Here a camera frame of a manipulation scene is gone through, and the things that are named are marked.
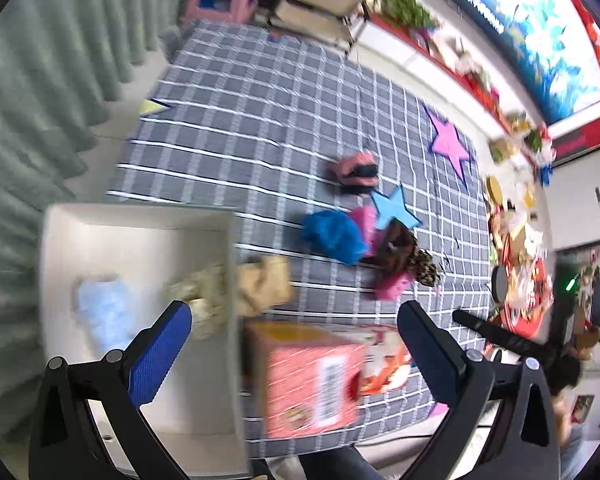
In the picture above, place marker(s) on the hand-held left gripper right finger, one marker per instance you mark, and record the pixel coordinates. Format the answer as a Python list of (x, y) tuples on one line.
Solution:
[(430, 355)]

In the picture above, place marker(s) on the leopard print cloth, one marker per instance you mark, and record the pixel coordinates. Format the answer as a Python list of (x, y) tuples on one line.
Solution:
[(420, 265)]

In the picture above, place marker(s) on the grey checked bedsheet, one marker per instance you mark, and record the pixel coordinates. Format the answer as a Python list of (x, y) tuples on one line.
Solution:
[(260, 135)]

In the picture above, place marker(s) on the pink printed carton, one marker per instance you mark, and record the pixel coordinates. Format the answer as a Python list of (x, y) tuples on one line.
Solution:
[(300, 375)]

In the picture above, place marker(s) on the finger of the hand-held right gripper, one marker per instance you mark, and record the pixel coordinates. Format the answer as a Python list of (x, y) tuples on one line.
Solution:
[(500, 332)]

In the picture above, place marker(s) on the blue wall poster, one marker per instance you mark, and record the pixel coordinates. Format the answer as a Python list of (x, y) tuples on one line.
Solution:
[(540, 35)]

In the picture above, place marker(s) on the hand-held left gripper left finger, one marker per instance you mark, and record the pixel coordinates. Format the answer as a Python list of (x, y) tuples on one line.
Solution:
[(160, 355)]

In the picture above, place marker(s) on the green curtain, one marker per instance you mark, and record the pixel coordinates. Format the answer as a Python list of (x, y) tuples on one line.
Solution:
[(40, 85)]

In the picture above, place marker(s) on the cream polka dot cloth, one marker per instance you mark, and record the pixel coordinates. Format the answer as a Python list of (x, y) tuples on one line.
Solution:
[(205, 285)]

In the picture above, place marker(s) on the pink foam sponge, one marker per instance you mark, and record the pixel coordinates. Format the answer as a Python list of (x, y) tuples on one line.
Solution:
[(391, 286), (364, 219), (347, 164)]

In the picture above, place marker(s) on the black cloth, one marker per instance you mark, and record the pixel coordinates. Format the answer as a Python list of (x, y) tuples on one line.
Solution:
[(362, 180)]

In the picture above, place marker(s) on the white storage box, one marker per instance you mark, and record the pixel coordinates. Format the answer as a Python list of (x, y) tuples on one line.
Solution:
[(130, 240)]

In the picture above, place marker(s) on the pile of assorted small goods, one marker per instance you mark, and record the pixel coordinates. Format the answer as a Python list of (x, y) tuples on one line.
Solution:
[(520, 260)]

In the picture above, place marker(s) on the beige crumpled cloth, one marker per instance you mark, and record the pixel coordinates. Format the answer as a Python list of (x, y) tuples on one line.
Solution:
[(265, 285)]

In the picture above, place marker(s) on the green potted plant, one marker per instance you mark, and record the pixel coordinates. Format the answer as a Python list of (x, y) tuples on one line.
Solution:
[(405, 7)]

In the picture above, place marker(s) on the person's dark trouser leg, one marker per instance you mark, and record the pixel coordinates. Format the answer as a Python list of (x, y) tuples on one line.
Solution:
[(335, 465)]

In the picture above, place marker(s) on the red wall shelf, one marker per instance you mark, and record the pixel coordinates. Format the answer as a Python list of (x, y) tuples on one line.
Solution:
[(430, 52)]

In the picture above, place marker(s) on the light blue fluffy cloth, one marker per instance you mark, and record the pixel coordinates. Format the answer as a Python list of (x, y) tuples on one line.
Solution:
[(105, 305)]

